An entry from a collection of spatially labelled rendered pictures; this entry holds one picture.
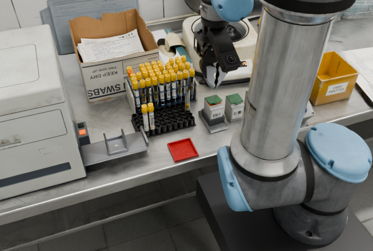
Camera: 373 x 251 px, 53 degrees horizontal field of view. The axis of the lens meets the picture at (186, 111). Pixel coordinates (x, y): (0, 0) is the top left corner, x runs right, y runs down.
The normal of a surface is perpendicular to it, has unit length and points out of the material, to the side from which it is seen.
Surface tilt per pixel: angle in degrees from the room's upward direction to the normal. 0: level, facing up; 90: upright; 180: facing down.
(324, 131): 9
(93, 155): 0
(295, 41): 91
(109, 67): 96
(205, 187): 4
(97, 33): 87
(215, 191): 4
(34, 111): 90
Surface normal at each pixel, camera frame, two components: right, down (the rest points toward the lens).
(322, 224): -0.03, 0.46
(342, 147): 0.15, -0.71
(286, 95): -0.05, 0.69
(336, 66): -0.95, 0.20
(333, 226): 0.35, 0.43
